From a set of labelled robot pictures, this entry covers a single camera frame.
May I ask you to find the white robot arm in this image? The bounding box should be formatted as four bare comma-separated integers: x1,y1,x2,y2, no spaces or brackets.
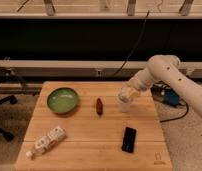
118,55,202,118

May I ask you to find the translucent white cup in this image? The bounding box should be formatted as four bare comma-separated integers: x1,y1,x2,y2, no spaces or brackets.
118,96,131,113

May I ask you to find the green ceramic bowl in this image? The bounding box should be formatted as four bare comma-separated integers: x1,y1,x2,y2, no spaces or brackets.
47,87,79,114

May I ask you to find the red chili pepper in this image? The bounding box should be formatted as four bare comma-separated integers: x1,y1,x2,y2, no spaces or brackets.
96,98,103,115

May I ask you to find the blue power box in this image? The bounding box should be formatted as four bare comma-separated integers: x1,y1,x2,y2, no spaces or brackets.
163,91,180,106

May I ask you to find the black rectangular phone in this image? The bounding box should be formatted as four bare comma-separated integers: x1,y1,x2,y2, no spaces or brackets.
122,127,137,153

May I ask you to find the wooden cutting board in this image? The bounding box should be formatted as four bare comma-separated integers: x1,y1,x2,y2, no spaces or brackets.
15,82,172,171

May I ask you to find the black office chair base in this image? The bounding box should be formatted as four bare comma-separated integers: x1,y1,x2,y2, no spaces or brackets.
0,64,19,142

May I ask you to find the black floor cable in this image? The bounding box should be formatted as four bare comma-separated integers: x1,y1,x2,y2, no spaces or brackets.
150,83,190,124

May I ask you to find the black hanging cable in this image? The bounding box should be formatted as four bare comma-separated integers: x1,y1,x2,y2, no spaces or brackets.
112,9,151,78

